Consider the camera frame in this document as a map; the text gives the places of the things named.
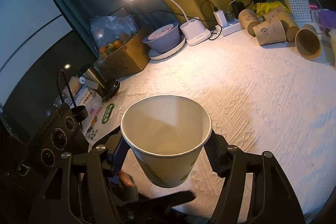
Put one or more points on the brown paper cup far left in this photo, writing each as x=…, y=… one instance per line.
x=249, y=20

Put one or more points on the purple bowl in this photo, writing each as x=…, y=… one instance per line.
x=164, y=39

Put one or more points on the white perforated basket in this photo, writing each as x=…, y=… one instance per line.
x=299, y=10

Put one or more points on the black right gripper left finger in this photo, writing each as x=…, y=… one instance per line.
x=87, y=183

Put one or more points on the black power adapter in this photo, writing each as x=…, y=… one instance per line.
x=237, y=7

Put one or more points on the purple box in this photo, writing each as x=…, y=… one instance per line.
x=327, y=19

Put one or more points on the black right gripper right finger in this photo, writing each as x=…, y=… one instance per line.
x=273, y=199

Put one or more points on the brown paper cup front middle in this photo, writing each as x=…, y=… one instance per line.
x=269, y=32

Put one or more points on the brown paper cup open mouth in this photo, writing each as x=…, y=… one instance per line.
x=308, y=43

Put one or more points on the cardboard box with fruit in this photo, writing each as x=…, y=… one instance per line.
x=130, y=59

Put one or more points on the white plate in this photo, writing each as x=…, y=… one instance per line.
x=153, y=55

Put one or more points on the printed paper leaflet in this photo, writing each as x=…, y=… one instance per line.
x=97, y=113

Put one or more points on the yellow plastic bag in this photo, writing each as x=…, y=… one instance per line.
x=264, y=8

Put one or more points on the white power strip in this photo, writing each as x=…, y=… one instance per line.
x=233, y=26

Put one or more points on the white textured tablecloth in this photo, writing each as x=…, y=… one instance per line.
x=259, y=98

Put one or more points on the white USB charger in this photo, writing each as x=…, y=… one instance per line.
x=221, y=18

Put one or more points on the brown paper cup rear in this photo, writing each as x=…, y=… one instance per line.
x=290, y=26

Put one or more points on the black audio device with knobs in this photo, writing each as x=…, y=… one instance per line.
x=60, y=132

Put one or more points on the brown paper cup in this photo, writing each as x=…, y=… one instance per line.
x=269, y=32
x=290, y=26
x=249, y=20

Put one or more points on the metal kettle with black base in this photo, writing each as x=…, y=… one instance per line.
x=91, y=78

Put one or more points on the clear plastic bag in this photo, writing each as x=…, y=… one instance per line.
x=106, y=29

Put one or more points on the gloved hand with bare fingertip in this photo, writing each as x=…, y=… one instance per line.
x=128, y=197

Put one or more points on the white paper cup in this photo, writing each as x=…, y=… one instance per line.
x=166, y=135

